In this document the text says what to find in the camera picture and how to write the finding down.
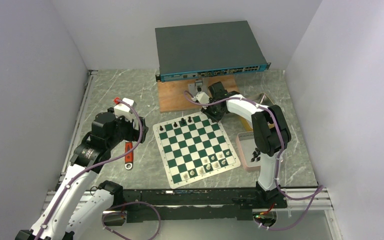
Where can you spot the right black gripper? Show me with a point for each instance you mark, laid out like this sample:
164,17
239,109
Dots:
214,118

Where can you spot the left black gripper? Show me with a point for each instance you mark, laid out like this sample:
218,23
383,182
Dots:
134,134

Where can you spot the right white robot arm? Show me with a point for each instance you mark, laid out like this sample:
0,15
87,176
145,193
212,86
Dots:
270,131

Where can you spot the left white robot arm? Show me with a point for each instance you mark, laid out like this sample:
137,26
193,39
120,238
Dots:
92,153

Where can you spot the green white chess mat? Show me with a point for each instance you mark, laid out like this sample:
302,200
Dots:
183,148

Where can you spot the wooden board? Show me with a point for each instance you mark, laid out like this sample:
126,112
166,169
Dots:
171,93

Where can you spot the black chess piece in tray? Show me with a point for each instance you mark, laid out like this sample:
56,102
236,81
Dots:
256,155

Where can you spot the yellow metal tin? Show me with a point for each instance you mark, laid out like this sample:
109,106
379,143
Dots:
261,98

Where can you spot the pink plastic tray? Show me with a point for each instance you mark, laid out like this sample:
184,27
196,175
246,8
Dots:
246,147

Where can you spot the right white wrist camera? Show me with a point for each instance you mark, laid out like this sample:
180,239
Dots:
202,98

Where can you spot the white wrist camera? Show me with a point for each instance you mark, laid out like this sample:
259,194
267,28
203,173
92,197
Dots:
202,98
123,109

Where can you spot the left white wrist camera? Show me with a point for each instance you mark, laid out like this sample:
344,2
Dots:
123,109

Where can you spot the red handled adjustable wrench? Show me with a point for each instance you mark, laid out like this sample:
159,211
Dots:
129,156

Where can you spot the metal bracket with knob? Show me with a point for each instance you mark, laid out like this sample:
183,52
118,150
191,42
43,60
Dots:
198,85

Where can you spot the aluminium frame rail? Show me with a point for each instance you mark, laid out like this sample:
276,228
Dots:
52,224

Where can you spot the dark grey network switch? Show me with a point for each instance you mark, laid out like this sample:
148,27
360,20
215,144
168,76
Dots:
207,50

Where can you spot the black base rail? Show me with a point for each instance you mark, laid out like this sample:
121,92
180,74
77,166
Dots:
240,203

